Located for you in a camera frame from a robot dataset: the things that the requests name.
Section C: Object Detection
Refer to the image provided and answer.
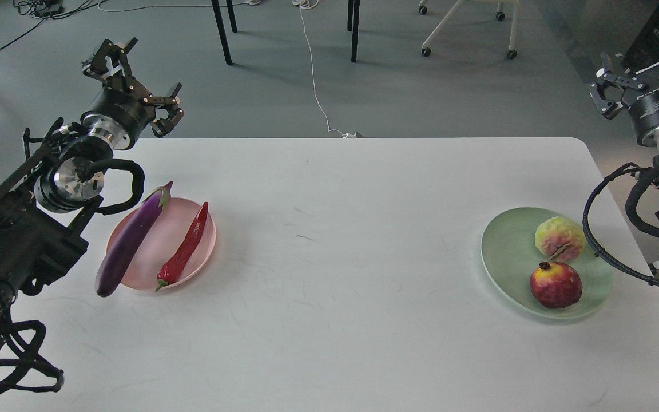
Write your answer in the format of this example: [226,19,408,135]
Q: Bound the red chili pepper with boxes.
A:
[154,203,209,292]

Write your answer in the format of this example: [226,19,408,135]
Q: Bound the black floor cables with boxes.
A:
[0,0,101,68]

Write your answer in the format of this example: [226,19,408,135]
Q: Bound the red pomegranate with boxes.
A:
[529,261,583,310]

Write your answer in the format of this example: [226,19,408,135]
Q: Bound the black table legs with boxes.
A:
[211,0,361,65]

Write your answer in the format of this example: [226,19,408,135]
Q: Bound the white floor cable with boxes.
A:
[292,0,359,139]

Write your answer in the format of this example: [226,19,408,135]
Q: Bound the white rolling chair base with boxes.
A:
[418,0,522,60]

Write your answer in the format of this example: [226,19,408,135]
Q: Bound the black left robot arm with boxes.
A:
[0,38,185,394]

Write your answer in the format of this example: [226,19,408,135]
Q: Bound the purple eggplant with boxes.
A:
[95,181,173,297]

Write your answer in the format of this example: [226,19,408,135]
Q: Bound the green plate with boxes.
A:
[481,208,613,321]

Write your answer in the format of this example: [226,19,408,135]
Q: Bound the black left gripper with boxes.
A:
[81,38,185,150]

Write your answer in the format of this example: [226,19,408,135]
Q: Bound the yellow-green custard apple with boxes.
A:
[534,216,586,262]

